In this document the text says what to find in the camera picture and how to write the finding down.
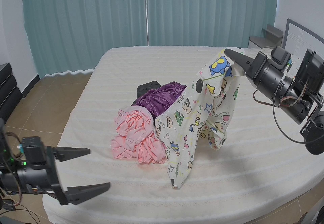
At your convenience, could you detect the white printed pyjama garment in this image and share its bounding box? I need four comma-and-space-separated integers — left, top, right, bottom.
155, 47, 247, 190

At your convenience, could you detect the black cable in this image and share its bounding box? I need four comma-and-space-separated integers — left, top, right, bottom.
0, 201, 48, 224
253, 90, 308, 144

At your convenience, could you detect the white printed pillow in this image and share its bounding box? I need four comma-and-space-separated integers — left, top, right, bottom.
258, 48, 308, 78

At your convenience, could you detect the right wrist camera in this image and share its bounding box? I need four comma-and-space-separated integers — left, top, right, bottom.
271, 46, 292, 72

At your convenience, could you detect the pink garment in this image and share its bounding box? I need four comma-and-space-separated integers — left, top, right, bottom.
110, 106, 169, 165

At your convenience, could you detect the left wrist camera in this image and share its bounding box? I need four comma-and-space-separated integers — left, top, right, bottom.
21, 136, 49, 171

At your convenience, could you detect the purple satin garment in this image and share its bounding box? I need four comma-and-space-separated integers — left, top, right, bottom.
131, 82, 188, 118

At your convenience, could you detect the blue-green curtain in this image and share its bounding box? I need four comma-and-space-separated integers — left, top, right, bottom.
145, 0, 278, 47
22, 0, 148, 79

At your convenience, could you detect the grey bedside table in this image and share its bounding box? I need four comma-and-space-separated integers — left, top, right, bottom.
248, 24, 284, 49

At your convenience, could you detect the black chest of drawers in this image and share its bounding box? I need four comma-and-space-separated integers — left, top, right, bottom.
0, 62, 22, 123

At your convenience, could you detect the bed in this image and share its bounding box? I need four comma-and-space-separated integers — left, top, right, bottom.
42, 19, 324, 224

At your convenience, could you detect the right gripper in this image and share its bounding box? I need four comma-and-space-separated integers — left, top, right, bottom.
224, 48, 287, 92

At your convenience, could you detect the dark grey garment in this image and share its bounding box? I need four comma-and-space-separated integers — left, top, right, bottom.
136, 80, 162, 105

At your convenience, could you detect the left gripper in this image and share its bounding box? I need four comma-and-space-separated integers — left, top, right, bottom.
17, 146, 111, 206

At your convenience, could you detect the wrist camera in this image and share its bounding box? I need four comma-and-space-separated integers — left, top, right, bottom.
271, 46, 292, 72
21, 136, 49, 171

